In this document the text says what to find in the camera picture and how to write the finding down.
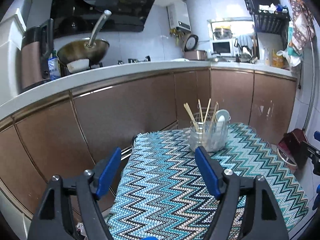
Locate white ceramic spoon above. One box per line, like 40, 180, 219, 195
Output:
216, 115, 225, 140
215, 109, 231, 146

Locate wooden chopstick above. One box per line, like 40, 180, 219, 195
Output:
203, 98, 211, 124
198, 99, 203, 123
183, 103, 199, 132
208, 102, 219, 132

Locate blue gloved hand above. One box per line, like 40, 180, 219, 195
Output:
312, 131, 320, 210

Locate blue zigzag woven mat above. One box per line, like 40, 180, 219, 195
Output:
106, 122, 310, 240

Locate yellow oil bottle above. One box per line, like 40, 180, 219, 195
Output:
272, 50, 284, 68

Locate white spray bottle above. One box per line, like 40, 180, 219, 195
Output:
264, 48, 270, 66

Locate hanging patterned apron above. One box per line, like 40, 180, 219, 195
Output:
285, 0, 315, 67

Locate grey hanging towel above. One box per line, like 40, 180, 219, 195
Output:
238, 35, 253, 50

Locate glass pot lid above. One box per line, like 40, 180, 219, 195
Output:
208, 56, 230, 62

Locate white microwave oven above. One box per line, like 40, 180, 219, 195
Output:
212, 39, 234, 57

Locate gas stove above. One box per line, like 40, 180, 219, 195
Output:
62, 55, 152, 73

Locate black dish rack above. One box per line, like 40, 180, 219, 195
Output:
245, 0, 290, 35

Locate white bowl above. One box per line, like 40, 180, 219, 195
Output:
67, 59, 89, 74

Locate blue label bottle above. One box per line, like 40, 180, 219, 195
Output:
48, 50, 61, 80

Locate steel pot yellow lid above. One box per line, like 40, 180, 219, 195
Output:
213, 28, 233, 40

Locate brown rice cooker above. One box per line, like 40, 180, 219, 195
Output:
182, 34, 208, 61

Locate brown electric kettle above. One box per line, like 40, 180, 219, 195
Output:
21, 18, 54, 92

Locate white water heater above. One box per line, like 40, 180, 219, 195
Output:
167, 1, 191, 33

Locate white refrigerator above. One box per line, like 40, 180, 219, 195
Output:
0, 9, 26, 104

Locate black range hood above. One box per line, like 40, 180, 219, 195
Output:
50, 0, 155, 38

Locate clear utensil holder wire rack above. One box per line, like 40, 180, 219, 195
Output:
188, 108, 227, 152

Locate steel wok with handle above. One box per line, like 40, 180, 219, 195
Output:
57, 10, 112, 66

